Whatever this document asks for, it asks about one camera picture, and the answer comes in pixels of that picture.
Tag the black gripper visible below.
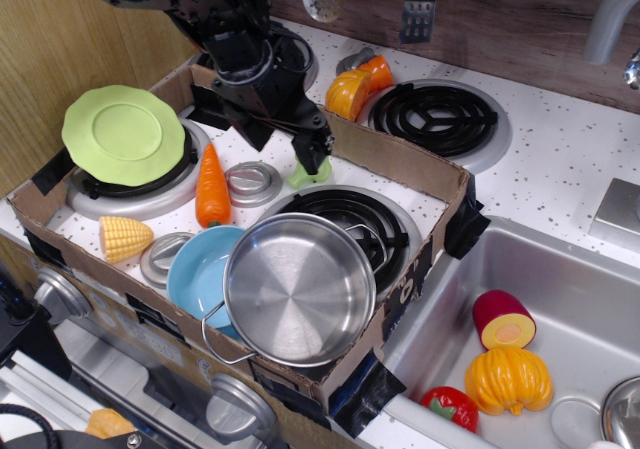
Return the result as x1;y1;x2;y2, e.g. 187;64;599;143
212;36;334;175

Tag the green toy broccoli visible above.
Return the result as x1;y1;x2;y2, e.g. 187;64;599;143
287;158;332;190

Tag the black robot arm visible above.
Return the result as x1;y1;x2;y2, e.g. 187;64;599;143
102;0;334;175

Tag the stainless steel pot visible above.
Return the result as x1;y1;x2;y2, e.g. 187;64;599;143
217;213;377;368

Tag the orange pumpkin half on stove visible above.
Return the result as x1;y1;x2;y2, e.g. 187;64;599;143
325;69;372;121

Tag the orange toy carrot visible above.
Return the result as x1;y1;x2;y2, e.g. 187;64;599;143
195;143;232;228

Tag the orange toy pepper piece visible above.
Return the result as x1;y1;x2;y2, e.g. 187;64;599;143
358;55;395;93

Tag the front left black burner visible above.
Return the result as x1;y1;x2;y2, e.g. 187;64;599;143
66;118;210;220

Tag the front right black burner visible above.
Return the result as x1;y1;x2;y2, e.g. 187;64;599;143
264;185;422;302

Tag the green plastic plate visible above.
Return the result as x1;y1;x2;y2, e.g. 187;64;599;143
61;85;186;187

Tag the light blue bowl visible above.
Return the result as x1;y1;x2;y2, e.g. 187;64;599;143
167;225;245;321

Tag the back right black burner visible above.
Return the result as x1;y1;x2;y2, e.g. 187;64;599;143
358;79;512;174

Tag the hanging metal spatula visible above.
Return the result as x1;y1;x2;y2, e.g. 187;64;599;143
399;0;436;44

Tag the yellow toy corn cob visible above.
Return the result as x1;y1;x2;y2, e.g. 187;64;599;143
99;216;154;264

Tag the cardboard fence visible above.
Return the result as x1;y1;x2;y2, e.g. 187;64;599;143
6;63;492;439

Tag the grey stove knob right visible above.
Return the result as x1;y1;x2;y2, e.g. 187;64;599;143
205;373;277;444

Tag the grey stove knob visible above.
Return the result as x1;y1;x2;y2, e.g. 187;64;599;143
205;373;277;444
35;268;93;326

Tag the grey stove knob left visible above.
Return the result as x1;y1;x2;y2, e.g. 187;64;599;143
35;268;93;326

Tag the red yellow toy fruit half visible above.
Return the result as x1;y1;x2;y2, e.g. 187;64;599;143
472;290;537;350

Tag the steel sink basin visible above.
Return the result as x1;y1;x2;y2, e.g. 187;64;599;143
362;218;639;448

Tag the red toy strawberry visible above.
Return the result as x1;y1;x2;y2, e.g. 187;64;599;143
420;386;479;433

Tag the orange pumpkin half in sink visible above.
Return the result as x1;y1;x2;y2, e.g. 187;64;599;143
465;347;554;416

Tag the orange toy at bottom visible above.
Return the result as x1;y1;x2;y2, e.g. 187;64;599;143
84;408;136;439

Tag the grey faucet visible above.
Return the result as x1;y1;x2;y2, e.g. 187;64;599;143
583;0;639;65

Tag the steel lid in sink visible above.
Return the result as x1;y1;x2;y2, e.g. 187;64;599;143
600;376;639;448

